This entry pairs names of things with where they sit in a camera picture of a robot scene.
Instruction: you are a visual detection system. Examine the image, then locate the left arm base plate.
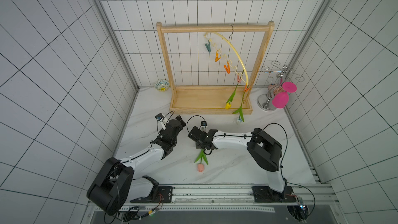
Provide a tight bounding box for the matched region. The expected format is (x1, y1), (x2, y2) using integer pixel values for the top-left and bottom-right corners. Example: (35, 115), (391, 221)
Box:
(127, 176), (174, 203)

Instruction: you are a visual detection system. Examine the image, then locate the red patterned cup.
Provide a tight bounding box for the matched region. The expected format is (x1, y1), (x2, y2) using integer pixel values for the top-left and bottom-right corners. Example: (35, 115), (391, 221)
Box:
(267, 84), (284, 99)

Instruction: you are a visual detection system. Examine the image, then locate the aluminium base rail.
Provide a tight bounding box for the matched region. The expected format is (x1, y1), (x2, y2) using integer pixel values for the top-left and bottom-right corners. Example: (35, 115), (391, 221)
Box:
(81, 184), (348, 224)

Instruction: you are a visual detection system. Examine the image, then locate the yellow tulip flower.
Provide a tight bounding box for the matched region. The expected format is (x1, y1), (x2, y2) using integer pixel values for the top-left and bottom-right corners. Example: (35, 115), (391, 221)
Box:
(225, 84), (239, 110)

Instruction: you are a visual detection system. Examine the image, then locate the pink tulip flower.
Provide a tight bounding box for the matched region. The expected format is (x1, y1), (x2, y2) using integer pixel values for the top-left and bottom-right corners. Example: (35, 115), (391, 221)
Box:
(195, 149), (208, 173)

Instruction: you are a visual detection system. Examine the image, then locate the white tulip flower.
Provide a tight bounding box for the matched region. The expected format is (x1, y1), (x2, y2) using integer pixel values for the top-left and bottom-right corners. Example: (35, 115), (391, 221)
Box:
(232, 92), (246, 123)

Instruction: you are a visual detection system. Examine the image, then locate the orange clothespin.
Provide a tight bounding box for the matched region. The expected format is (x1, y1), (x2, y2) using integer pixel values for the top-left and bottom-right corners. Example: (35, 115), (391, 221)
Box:
(223, 62), (231, 74)
(215, 51), (222, 62)

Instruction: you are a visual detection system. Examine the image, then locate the patterned small bowl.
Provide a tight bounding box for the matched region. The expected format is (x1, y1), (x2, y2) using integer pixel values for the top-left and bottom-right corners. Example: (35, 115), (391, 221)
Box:
(154, 79), (170, 92)

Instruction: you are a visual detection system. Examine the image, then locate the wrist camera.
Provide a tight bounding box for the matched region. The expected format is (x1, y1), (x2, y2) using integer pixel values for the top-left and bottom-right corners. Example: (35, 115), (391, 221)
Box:
(200, 121), (207, 132)
(155, 113), (167, 132)

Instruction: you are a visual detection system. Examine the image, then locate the wooden hanger rack frame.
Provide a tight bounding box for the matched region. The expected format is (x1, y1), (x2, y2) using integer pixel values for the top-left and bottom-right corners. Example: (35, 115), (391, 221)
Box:
(156, 21), (275, 115)

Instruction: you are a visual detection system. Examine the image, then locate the teal clothespin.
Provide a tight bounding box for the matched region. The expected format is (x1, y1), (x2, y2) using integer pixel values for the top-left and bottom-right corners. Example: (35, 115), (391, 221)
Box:
(205, 43), (211, 53)

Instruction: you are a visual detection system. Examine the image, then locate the silver wire glass rack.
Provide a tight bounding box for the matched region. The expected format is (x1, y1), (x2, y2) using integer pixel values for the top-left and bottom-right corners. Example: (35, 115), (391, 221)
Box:
(257, 61), (305, 112)

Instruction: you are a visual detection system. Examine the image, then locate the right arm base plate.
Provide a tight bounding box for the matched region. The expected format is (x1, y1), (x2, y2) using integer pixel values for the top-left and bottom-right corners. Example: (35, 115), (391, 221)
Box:
(252, 186), (297, 203)

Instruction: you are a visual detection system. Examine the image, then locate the right base cable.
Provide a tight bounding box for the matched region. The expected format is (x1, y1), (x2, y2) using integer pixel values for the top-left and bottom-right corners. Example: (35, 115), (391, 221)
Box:
(285, 183), (316, 222)

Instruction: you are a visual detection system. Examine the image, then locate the base cable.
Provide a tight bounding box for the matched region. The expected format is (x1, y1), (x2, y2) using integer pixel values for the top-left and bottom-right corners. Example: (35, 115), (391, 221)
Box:
(104, 192), (164, 224)
(285, 183), (316, 222)

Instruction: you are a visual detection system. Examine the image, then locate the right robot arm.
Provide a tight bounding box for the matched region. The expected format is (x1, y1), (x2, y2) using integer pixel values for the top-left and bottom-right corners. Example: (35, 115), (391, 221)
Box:
(188, 127), (287, 202)

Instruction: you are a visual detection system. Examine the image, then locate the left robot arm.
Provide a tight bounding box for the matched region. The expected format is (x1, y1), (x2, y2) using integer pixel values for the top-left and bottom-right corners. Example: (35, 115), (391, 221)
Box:
(87, 114), (186, 215)

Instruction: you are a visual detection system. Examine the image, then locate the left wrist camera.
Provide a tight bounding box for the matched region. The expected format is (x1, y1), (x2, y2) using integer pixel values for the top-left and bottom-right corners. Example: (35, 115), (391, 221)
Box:
(155, 113), (167, 132)

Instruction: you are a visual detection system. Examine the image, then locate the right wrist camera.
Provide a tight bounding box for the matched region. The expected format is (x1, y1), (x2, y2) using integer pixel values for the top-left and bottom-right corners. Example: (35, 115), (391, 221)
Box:
(200, 121), (207, 132)

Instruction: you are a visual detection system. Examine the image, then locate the left base cable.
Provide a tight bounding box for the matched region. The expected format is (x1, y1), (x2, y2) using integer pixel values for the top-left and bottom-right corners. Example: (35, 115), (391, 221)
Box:
(104, 192), (164, 224)

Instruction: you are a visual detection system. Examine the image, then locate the yellow wavy clothes hanger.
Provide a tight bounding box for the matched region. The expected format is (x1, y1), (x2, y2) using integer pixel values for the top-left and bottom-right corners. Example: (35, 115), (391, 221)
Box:
(204, 32), (250, 88)

